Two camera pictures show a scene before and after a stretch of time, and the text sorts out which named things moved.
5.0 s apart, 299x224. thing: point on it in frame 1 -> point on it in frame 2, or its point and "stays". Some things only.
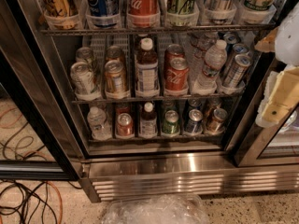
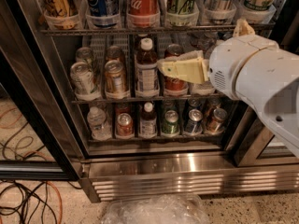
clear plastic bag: [157, 209] stays
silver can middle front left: [83, 78] stays
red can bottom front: [124, 124] stays
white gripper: [288, 40] -> [231, 63]
